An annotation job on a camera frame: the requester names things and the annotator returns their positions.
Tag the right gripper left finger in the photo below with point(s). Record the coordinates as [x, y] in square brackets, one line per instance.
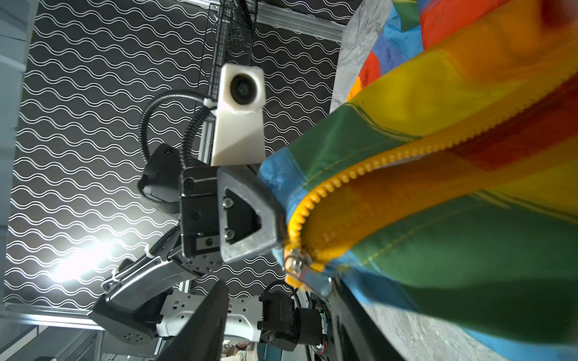
[202, 336]

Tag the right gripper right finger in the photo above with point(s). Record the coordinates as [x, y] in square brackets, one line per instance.
[356, 335]

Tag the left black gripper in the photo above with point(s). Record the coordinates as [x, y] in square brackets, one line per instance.
[250, 220]

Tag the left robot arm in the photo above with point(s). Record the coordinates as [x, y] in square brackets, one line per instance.
[140, 301]

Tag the black wire basket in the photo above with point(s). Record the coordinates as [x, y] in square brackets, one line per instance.
[231, 37]

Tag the rainbow striped jacket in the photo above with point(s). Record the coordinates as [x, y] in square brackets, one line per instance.
[446, 184]

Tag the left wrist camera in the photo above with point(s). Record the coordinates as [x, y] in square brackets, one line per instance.
[239, 126]

